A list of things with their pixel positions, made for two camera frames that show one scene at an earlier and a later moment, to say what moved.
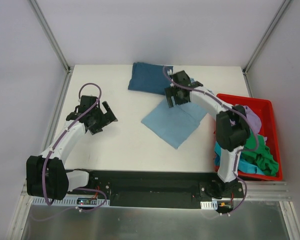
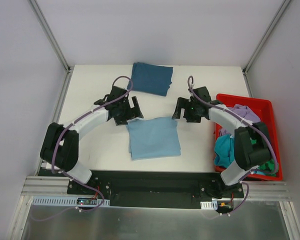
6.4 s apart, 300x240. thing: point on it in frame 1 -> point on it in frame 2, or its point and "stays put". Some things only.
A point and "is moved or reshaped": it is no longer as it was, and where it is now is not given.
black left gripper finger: (96, 129) -> (120, 121)
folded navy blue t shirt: (149, 78) stays put
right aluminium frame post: (279, 13) stays put
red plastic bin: (266, 115) stays put
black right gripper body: (175, 94) -> (184, 110)
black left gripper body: (101, 121) -> (129, 116)
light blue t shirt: (174, 124) is moved or reshaped
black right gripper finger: (169, 99) -> (182, 102)
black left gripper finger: (110, 114) -> (135, 112)
